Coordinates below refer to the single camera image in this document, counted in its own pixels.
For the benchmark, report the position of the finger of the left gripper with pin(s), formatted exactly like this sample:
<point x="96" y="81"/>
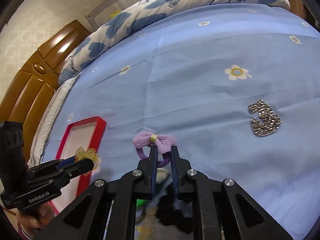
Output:
<point x="72" y="170"/>
<point x="65" y="162"/>

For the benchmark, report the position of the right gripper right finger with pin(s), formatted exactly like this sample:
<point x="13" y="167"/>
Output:
<point x="175" y="170"/>

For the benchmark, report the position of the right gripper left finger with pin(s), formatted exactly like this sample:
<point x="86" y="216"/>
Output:
<point x="153" y="168"/>

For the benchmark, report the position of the yellow hair claw clip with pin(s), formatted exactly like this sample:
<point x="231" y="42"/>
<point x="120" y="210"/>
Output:
<point x="90" y="153"/>

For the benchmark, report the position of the left hand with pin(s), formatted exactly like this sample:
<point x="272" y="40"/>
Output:
<point x="38" y="218"/>

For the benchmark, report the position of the white striped pillow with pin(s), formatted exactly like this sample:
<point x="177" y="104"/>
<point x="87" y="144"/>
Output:
<point x="50" y="115"/>

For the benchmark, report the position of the red shallow box tray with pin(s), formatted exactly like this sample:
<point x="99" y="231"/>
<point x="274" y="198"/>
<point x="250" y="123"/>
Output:
<point x="81" y="140"/>

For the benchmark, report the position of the wooden headboard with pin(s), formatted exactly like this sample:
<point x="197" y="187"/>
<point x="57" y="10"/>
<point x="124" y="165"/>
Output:
<point x="36" y="82"/>

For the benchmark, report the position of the blue floral bed sheet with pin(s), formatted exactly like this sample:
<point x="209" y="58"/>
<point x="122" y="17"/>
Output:
<point x="193" y="75"/>

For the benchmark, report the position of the silver rhinestone hair clip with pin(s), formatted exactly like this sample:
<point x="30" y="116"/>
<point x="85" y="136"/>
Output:
<point x="266" y="123"/>

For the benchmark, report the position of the blue heart patterned duvet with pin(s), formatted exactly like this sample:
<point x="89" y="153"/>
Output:
<point x="131" y="20"/>

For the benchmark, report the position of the black camera module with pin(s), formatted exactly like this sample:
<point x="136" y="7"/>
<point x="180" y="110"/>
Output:
<point x="13" y="167"/>

